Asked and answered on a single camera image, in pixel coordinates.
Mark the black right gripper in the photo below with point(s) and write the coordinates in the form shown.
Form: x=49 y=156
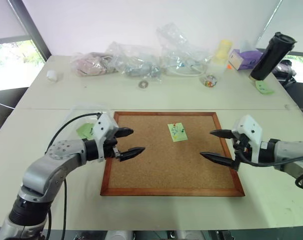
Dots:
x=240 y=146

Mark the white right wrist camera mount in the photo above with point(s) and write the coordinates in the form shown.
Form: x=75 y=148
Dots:
x=249 y=126

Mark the green scribbled paper note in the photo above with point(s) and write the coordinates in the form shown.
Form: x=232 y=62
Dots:
x=178 y=133

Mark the black bag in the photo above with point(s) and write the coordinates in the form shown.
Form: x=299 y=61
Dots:
x=286 y=72

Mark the white rounded shape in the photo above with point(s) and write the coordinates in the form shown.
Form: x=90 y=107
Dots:
x=119 y=235

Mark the yellow plastic cup stack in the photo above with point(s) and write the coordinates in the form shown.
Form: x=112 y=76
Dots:
x=222 y=53

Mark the plastic bag with grey contents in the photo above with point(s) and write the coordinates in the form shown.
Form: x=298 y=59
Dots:
x=137 y=65

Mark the tape roll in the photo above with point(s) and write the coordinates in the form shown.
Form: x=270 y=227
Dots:
x=143 y=84

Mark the black travel tumbler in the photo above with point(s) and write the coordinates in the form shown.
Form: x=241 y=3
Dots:
x=269 y=56

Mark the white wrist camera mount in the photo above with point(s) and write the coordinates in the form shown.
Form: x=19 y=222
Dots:
x=102 y=126
x=249 y=126

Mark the small white round cap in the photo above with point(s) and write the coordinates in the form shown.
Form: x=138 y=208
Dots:
x=52 y=75

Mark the green sticky note pad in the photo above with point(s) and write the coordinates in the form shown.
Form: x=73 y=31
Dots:
x=264 y=88

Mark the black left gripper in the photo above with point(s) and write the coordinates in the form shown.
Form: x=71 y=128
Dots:
x=110 y=148

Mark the plastic bag with pink contents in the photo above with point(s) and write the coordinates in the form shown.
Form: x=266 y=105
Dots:
x=89 y=63

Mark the wood-framed cork board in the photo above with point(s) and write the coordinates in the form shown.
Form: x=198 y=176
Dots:
x=166 y=165

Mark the plain green sticky note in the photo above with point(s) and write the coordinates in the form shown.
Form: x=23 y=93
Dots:
x=84 y=130

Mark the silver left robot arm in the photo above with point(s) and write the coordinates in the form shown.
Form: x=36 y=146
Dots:
x=41 y=170

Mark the small orange sticker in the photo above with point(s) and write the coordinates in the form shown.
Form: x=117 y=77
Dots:
x=229 y=66

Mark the purple tissue box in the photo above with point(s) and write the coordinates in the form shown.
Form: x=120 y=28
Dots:
x=244 y=60

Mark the clear container of pins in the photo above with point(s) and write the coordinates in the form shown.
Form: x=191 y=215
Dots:
x=209 y=80

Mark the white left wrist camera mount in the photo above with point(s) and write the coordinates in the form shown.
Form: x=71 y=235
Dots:
x=102 y=126

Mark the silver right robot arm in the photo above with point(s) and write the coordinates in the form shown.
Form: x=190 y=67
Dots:
x=289 y=150

